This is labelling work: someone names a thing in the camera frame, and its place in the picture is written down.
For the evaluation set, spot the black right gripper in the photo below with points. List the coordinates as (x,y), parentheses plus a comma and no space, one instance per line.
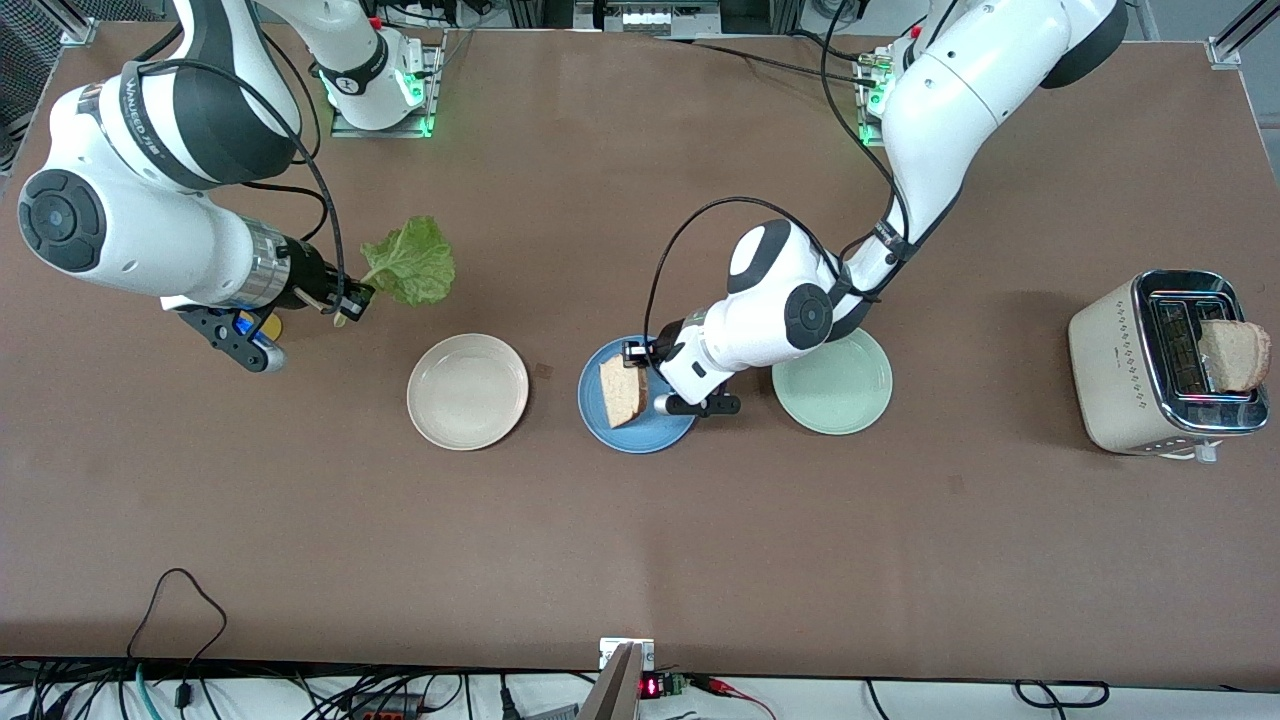
(308,280)

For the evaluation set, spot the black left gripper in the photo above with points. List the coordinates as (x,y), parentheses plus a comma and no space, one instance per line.
(665,346)

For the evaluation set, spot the bread slice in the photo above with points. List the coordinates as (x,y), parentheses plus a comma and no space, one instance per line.
(622,395)
(1235,355)

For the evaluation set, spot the green lettuce leaf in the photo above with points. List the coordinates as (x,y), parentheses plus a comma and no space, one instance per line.
(415,265)

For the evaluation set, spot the yellow mustard squeeze bottle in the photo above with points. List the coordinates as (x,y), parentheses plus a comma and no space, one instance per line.
(272,326)

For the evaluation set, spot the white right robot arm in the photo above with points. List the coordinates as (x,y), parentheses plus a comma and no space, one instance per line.
(130,240)

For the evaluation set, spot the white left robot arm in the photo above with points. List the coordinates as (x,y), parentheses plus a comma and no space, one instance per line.
(950,100)

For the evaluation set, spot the blue round plate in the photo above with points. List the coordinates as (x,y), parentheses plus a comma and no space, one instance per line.
(640,437)

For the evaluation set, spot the beige round plate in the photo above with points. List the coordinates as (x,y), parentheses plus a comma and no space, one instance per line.
(467,392)

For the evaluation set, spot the pale green round plate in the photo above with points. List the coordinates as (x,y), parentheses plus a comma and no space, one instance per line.
(840,392)

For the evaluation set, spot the red LED display board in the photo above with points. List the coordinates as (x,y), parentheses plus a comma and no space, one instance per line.
(651,688)

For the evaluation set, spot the grey equipment box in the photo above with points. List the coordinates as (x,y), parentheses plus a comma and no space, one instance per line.
(650,18)

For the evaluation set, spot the red clip lead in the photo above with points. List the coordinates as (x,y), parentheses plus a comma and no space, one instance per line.
(720,686)

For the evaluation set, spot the cream two-slot toaster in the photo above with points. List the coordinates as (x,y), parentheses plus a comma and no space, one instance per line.
(1110,390)

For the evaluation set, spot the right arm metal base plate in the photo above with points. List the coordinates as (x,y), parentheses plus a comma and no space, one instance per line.
(436,90)

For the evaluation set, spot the white metal bracket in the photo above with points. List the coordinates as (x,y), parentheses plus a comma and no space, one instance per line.
(610,650)

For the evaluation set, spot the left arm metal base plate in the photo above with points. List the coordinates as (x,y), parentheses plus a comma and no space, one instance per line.
(866,142)

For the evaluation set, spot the grey metal camera post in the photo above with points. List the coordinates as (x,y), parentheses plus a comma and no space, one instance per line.
(615,695)

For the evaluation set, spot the aluminium corner bracket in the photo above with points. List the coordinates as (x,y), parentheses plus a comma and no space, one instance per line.
(78,32)

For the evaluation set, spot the aluminium frame profile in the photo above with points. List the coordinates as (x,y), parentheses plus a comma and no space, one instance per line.
(1222,52)

